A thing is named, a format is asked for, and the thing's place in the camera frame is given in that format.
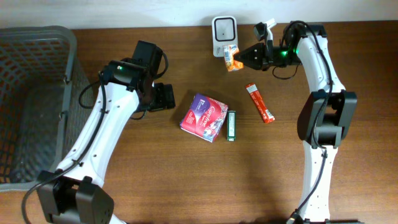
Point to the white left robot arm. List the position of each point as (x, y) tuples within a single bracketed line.
[(74, 192)]

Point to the red Nescafe sachet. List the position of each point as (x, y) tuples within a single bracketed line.
[(257, 99)]

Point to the purple red Carefree pack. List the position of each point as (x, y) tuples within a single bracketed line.
[(205, 117)]

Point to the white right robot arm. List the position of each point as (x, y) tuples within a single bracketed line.
[(326, 116)]

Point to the green gum pack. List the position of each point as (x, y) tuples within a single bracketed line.
[(231, 126)]

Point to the white barcode scanner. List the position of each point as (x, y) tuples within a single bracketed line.
[(224, 32)]

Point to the orange tissue pack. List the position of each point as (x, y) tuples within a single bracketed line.
[(229, 52)]

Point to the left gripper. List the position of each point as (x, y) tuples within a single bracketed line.
[(160, 97)]

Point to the grey plastic basket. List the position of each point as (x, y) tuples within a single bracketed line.
[(43, 87)]

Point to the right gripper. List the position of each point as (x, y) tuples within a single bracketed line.
[(266, 55)]

